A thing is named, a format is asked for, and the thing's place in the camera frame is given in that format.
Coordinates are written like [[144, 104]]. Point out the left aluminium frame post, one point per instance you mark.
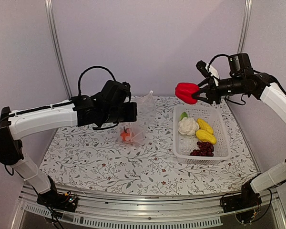
[[56, 47]]

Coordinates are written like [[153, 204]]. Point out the floral table mat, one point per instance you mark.
[[83, 158]]

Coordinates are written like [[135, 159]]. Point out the front aluminium rail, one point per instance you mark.
[[106, 210]]

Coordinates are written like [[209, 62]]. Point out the dark red toy grapes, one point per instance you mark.
[[204, 149]]

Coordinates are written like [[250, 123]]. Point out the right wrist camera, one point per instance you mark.
[[208, 71]]

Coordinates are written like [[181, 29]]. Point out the orange toy pumpkin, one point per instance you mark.
[[127, 135]]

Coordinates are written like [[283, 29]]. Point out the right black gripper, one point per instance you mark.
[[211, 92]]

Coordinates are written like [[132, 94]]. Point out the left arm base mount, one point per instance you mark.
[[53, 199]]

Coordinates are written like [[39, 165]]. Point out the aluminium frame post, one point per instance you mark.
[[56, 47], [245, 25]]

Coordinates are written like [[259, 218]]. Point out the red toy bell pepper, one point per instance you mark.
[[184, 92]]

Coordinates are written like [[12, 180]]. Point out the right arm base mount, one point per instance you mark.
[[245, 205]]

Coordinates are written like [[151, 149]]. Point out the right aluminium frame post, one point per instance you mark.
[[245, 25]]

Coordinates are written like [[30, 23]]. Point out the white plastic basket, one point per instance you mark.
[[183, 145]]

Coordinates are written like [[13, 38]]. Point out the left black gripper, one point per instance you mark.
[[132, 116]]

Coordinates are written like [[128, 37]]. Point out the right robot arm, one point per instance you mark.
[[247, 81]]

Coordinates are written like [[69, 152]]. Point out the clear zip top bag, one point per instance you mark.
[[146, 111]]

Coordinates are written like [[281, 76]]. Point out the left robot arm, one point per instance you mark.
[[111, 105]]

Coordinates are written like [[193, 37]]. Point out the white toy cauliflower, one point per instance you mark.
[[188, 126]]

